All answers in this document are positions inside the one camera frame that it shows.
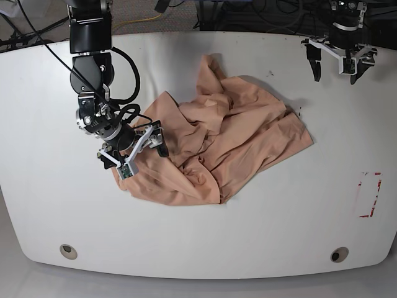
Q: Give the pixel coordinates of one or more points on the peach T-shirt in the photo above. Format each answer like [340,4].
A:
[229,132]

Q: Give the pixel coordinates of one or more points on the right table grommet hole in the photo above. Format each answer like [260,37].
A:
[339,254]

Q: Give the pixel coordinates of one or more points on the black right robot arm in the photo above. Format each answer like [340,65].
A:
[91,76]

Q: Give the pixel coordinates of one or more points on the red tape rectangle marking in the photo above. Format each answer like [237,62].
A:
[367,194]

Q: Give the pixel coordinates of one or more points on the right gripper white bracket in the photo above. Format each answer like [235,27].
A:
[129,142]

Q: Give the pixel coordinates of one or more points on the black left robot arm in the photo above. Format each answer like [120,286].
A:
[344,20]

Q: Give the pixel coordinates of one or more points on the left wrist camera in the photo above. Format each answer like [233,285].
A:
[348,66]

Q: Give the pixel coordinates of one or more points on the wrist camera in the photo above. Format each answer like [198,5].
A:
[348,66]
[126,170]

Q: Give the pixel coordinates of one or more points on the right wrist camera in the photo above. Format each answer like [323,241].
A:
[126,170]

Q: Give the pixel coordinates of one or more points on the table grommet hole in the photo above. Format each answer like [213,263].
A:
[68,252]
[339,254]

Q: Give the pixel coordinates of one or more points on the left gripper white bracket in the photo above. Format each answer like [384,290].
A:
[363,54]

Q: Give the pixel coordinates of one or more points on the left table grommet hole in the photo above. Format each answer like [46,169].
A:
[68,252]

